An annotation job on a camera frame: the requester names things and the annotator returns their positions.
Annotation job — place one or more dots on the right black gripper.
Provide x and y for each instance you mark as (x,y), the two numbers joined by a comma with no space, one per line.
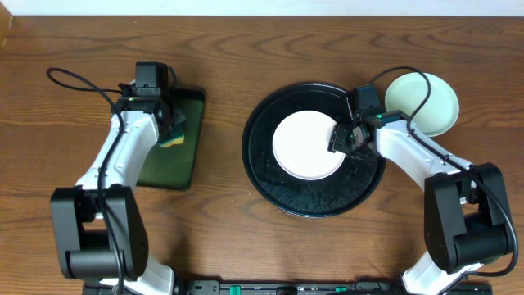
(341,139)

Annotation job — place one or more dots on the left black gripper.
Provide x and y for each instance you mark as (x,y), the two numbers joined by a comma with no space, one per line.
(174,123)

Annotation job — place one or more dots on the green yellow sponge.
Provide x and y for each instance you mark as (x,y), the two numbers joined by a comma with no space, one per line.
(176,138)

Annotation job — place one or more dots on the pink plate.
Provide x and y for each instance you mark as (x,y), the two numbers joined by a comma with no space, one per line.
(300,145)

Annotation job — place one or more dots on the mint green plate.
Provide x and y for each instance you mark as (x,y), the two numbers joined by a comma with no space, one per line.
(439,113)

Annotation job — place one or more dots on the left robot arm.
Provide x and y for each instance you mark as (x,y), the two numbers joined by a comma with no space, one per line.
(97,225)

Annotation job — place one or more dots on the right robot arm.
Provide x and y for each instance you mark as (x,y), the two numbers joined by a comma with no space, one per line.
(467,222)

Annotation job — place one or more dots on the round black tray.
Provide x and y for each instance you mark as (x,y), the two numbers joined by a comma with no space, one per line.
(349,185)

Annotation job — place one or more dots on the black rectangular tray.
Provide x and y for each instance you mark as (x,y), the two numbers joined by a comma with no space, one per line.
(171,167)

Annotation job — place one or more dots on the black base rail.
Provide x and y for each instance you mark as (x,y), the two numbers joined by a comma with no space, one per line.
(365,287)

